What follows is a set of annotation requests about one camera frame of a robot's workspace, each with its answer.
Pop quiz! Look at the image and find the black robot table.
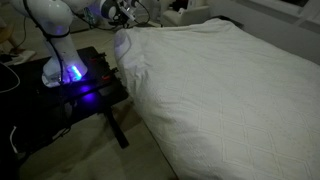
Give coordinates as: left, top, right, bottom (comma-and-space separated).
1, 47, 128, 154

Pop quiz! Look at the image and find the black table clamp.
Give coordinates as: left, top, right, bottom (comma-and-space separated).
89, 53, 118, 81

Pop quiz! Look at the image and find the white duvet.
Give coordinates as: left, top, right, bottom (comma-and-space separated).
114, 19, 320, 180

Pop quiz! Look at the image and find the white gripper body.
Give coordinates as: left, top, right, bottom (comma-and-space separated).
117, 0, 139, 21

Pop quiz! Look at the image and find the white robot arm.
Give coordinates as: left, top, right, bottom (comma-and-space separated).
9, 0, 141, 88

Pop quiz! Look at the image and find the white cable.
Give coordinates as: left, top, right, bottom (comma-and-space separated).
0, 61, 22, 95

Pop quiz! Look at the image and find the white armchair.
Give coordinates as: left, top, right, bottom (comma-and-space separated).
159, 0, 210, 27

